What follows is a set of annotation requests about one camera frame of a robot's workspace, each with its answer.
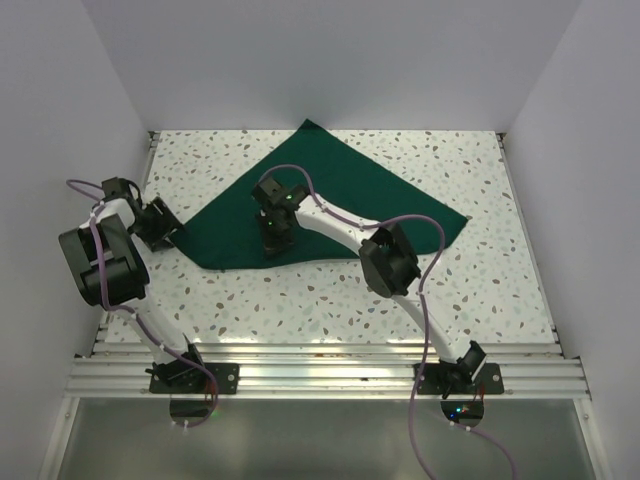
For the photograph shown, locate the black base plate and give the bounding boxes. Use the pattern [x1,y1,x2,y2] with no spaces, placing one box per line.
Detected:
[417,363,505,399]
[148,362,240,395]

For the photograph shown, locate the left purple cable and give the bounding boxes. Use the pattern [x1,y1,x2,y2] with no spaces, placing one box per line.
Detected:
[67,178,221,429]

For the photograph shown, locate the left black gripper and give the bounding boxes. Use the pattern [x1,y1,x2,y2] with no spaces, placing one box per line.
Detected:
[127,197,187,252]

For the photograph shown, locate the aluminium rail frame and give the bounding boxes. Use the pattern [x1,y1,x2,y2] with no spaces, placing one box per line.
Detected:
[42,130,610,479]

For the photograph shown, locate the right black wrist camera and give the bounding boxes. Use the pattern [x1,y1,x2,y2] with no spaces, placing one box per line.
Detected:
[251,177,289,207]

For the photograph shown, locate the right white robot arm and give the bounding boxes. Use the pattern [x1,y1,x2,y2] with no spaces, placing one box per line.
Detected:
[252,177,486,397]

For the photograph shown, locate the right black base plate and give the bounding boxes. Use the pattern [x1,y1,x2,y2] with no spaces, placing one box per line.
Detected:
[417,363,505,399]

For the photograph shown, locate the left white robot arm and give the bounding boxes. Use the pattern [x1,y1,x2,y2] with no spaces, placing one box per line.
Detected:
[59,177,208,393]

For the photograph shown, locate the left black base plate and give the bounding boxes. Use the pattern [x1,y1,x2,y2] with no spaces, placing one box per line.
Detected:
[148,362,240,395]

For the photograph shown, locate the green surgical cloth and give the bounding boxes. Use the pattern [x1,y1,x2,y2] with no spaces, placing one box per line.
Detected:
[171,121,467,270]

